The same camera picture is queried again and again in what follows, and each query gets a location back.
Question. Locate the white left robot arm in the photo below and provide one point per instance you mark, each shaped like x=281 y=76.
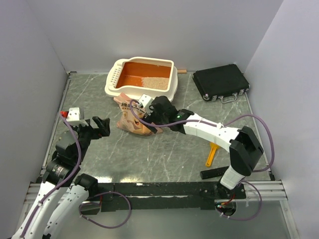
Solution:
x=62 y=188

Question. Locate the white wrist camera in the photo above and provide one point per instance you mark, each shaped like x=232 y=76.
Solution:
x=73 y=115
x=145 y=101

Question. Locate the pink cat litter bag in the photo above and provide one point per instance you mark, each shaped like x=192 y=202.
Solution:
x=128 y=121

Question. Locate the yellow plastic scoop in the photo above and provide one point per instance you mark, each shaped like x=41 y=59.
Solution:
x=213 y=149

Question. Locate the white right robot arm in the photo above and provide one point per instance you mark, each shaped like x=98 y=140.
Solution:
x=241 y=143

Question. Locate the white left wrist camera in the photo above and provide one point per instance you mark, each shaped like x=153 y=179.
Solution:
x=73 y=115

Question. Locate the cream orange litter box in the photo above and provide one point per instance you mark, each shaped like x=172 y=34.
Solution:
x=142 y=75

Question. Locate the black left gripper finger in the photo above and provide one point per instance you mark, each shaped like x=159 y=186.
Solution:
x=104 y=128
x=101 y=122

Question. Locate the black hard case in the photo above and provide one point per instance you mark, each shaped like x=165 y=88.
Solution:
x=220 y=82

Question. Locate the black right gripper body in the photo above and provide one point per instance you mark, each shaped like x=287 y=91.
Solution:
x=153 y=117

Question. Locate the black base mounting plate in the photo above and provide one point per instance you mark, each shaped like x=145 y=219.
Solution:
x=162 y=195

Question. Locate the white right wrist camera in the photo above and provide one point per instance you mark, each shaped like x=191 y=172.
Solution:
x=145 y=101

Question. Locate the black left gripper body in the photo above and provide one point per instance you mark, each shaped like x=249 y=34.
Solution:
x=86 y=133

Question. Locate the small wooden block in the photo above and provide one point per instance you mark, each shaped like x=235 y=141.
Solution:
x=182 y=71

